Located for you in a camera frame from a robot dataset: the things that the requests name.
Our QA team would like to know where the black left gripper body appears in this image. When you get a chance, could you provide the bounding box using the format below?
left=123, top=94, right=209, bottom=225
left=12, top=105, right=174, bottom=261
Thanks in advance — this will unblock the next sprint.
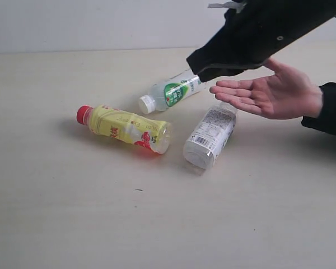
left=225, top=0, right=336, bottom=63

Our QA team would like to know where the clear bottle white text label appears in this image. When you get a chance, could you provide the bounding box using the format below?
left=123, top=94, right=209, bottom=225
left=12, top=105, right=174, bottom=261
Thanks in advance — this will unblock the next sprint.
left=183, top=102, right=237, bottom=170

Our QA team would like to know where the yellow label bottle red cap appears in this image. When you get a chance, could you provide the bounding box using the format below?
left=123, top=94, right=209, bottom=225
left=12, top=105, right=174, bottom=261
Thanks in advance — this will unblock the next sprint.
left=76, top=105, right=172, bottom=154

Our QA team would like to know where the green label bottle white cap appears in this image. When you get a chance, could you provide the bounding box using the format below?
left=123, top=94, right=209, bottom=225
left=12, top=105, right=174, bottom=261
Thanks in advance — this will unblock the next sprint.
left=138, top=69, right=208, bottom=114

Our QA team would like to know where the person's open bare hand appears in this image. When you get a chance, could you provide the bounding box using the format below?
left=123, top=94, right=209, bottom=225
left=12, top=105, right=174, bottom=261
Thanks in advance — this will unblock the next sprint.
left=209, top=58, right=323, bottom=120

